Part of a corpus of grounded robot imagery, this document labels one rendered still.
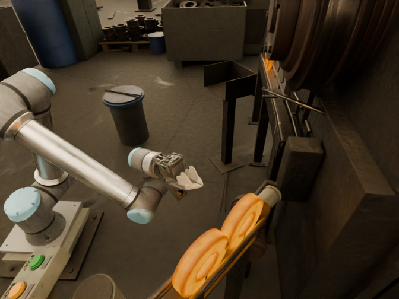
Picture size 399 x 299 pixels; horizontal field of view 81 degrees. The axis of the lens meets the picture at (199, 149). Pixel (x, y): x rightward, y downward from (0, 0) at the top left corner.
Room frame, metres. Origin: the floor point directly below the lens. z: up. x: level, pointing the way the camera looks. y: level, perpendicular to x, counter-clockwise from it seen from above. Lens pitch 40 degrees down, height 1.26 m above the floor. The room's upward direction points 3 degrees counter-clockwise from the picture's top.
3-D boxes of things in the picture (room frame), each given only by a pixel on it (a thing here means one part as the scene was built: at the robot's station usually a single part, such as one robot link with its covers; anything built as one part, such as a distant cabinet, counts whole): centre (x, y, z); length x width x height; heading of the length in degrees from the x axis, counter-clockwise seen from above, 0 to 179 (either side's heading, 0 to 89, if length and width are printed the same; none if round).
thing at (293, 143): (0.55, -0.33, 0.68); 0.11 x 0.08 x 0.24; 80
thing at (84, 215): (0.71, 0.84, 0.10); 0.32 x 0.32 x 0.04; 86
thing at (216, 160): (1.34, -0.19, 0.36); 0.26 x 0.20 x 0.72; 25
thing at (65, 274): (0.71, 0.84, 0.04); 0.40 x 0.40 x 0.08; 86
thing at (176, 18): (3.61, -0.17, 0.39); 1.03 x 0.83 x 0.79; 84
